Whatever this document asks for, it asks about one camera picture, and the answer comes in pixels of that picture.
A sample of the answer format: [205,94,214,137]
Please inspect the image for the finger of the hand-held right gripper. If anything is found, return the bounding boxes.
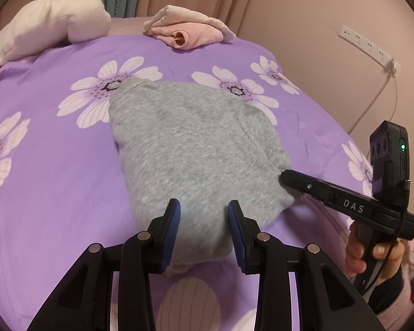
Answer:
[279,169,337,204]

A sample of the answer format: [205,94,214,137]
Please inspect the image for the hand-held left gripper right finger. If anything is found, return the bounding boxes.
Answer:
[227,200,376,331]

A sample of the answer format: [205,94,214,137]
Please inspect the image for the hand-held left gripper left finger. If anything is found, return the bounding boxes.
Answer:
[27,198,182,331]

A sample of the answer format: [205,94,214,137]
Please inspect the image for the grey shirt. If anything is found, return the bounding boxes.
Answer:
[108,78,302,278]

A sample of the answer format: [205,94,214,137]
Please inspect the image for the person's right hand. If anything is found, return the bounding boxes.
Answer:
[345,222,414,280]

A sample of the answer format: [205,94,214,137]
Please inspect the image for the purple floral blanket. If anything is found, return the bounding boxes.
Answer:
[0,34,414,331]

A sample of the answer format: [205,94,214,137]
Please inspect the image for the white power strip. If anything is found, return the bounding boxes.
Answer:
[340,24,401,73]

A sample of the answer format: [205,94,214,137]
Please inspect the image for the pink folded garment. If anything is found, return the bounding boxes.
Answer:
[148,22,225,50]

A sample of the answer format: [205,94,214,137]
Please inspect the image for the cream folded cloth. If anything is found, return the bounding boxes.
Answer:
[143,5,237,40]

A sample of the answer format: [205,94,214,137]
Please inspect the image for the white plush pillow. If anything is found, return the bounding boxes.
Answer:
[0,0,112,70]

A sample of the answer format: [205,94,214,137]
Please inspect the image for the white cable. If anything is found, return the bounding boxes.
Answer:
[347,67,401,156]

